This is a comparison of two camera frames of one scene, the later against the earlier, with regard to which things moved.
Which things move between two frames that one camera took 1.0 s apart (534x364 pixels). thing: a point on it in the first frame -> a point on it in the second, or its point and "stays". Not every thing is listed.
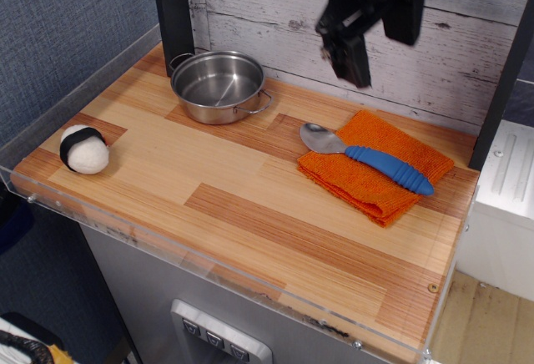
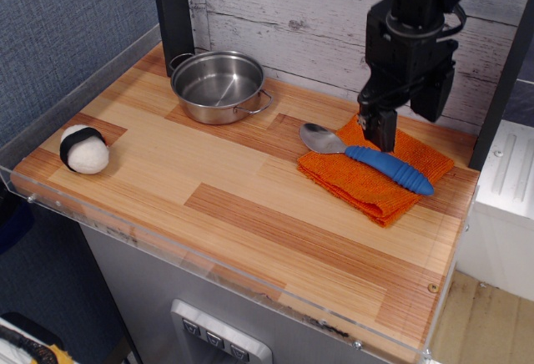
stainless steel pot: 212,87 stays
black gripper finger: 349,58 -> 380,127
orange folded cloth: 372,190 stays
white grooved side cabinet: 498,240 stays
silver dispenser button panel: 201,336 stays
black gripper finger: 403,17 -> 430,99
